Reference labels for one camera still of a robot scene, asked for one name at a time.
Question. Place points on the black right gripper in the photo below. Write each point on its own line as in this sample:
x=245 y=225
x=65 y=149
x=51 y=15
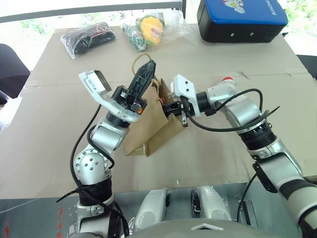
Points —
x=183 y=109

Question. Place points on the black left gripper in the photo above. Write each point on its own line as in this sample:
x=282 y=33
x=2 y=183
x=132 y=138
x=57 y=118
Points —
x=125 y=98

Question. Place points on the brown paper bag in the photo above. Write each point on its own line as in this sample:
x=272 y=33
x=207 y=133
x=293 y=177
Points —
x=148 y=129

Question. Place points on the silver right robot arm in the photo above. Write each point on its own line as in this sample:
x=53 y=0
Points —
x=280 y=163

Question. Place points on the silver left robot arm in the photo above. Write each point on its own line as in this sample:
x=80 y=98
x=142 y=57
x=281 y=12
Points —
x=91 y=166

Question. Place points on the green yellow plush in plastic bag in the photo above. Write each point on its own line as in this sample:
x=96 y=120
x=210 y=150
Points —
x=151 y=28

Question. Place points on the black plush in plastic bag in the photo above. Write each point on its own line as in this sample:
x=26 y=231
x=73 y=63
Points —
x=89 y=39

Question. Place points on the small red white object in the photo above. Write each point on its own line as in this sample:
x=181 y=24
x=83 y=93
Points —
x=227 y=79

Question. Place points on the brown cardboard table sheet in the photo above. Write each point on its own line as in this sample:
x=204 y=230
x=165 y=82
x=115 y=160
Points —
x=223 y=62

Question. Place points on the silver rounded robot leg cover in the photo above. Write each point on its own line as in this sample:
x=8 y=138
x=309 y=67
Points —
x=210 y=203
x=152 y=210

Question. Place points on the blue and black case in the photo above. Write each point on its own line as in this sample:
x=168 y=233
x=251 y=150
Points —
x=237 y=23

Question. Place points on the grey robot torso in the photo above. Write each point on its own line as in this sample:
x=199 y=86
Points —
x=203 y=229

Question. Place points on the black chair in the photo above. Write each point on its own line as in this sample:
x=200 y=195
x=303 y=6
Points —
x=11 y=72

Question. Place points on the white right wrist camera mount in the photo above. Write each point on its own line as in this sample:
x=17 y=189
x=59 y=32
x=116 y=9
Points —
x=185 y=87

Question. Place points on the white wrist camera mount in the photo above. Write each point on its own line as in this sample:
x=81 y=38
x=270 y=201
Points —
x=92 y=83
x=185 y=87

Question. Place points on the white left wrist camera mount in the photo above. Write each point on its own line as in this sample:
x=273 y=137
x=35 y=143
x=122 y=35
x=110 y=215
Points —
x=92 y=83

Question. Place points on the grey metal rail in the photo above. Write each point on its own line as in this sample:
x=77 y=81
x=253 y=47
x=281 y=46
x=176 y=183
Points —
x=74 y=11

